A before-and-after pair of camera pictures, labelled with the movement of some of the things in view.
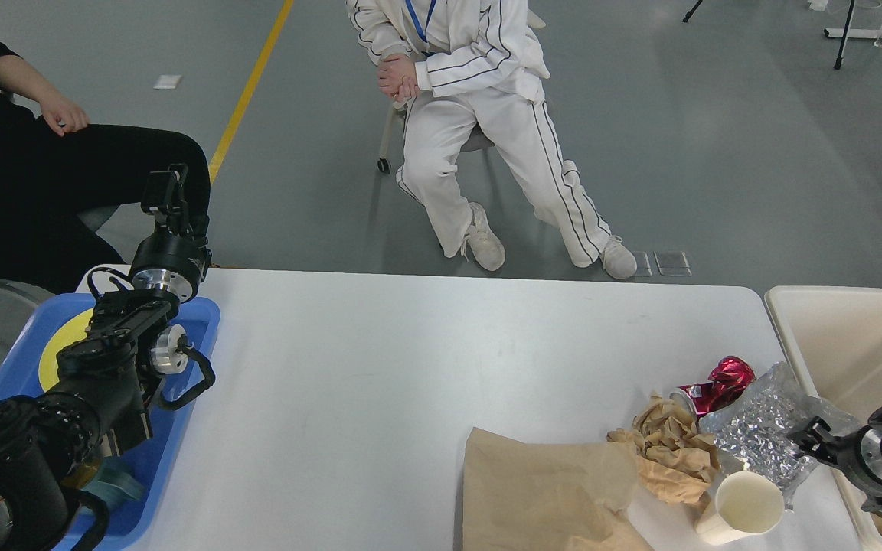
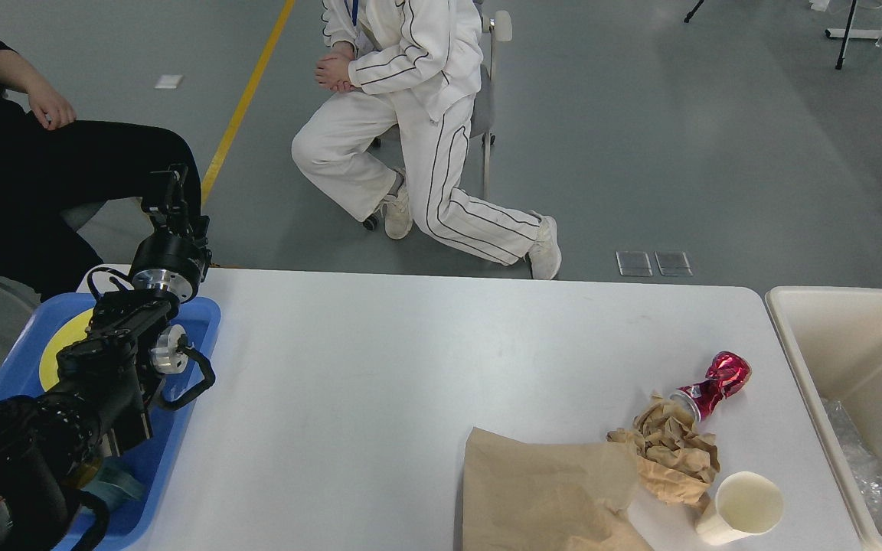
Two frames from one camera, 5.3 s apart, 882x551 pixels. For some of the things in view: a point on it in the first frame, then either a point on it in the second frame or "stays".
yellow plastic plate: x=73 y=332 stays
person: x=463 y=68 -> x=394 y=131
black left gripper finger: x=158 y=193 stays
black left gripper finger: x=198 y=230 stays
